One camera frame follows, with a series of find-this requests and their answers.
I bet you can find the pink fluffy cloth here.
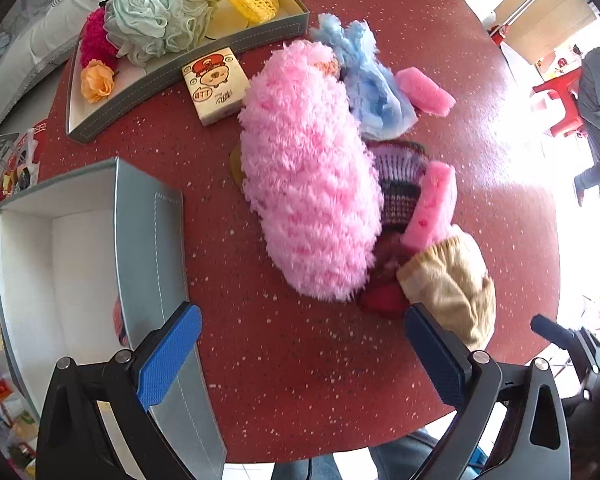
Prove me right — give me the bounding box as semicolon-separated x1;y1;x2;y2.
237;40;385;303

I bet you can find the grey box lid tray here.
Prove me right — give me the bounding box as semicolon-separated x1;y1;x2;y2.
66;0;310;143

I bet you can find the dark red striped knit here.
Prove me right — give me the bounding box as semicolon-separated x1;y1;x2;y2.
357;232;417;318

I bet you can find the person's jeans leg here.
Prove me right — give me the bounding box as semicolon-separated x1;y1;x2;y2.
272;429;442;480

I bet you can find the mint green bath pouf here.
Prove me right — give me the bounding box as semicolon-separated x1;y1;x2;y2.
103;0;222;67

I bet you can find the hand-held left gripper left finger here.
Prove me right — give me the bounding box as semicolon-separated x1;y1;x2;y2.
36;301;226;480

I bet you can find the red patterned item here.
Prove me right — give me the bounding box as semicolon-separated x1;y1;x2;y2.
112;295;132;347

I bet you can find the mustard yellow cloth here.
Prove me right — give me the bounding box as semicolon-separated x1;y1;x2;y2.
229;144;247;187

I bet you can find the pink sponge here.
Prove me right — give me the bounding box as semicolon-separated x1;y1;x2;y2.
400;161;457;251
395;67;457;116

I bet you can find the peach knitted item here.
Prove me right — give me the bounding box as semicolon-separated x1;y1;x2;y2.
315;57;342;80

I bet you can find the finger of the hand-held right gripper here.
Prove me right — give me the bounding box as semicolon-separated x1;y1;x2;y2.
531;314;587;357

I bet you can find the striped knitted hat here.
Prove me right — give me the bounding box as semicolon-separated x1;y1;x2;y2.
367;141;431;233

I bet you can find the red plastic stool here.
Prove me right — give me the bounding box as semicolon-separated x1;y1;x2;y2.
532;67;588;138

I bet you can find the orange fabric rose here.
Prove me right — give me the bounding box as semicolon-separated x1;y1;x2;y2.
80;59;117;104

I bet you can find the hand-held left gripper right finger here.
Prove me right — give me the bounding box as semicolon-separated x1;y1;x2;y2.
404;303;572;480

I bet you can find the blue fluffy cloth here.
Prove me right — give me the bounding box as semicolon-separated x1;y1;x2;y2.
310;13;420;142

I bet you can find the grey storage box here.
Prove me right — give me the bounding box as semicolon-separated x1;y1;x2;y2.
0;156;228;480

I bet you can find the magenta fluffy ball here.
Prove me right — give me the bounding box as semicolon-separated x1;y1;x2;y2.
79;7;122;71

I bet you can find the white fringed sofa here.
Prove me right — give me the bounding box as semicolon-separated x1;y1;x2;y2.
0;0;126;136

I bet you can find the beige soft cloth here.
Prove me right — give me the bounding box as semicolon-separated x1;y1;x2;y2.
396;225;497;352

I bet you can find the red metal pole stand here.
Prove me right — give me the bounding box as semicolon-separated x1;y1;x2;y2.
487;0;551;45

